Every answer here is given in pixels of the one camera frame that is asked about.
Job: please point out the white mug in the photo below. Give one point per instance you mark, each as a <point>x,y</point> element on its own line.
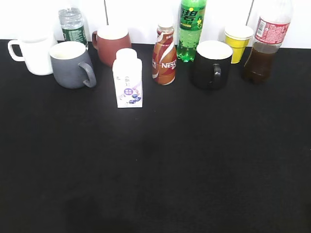
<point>35,53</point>

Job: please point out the cola bottle red label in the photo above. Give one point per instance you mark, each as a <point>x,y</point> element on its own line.
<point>274,19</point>

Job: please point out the green Sprite bottle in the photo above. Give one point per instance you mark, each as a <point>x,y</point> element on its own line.
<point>192,13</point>

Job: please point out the yellow paper cup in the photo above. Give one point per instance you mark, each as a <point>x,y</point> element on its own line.
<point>237,36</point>

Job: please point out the white blueberry milk carton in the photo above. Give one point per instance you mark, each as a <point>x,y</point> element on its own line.
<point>127,75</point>

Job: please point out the brown Nescafe coffee bottle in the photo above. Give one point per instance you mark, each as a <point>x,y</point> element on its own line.
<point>164,56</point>

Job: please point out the black mug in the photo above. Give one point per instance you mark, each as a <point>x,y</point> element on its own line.
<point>211,65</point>

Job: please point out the dark red mug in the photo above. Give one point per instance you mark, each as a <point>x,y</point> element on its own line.
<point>108,39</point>

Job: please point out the grey mug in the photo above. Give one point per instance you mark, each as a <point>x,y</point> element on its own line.
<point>72,66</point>

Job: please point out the clear water bottle green label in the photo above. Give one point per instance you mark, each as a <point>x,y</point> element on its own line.
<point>72,25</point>

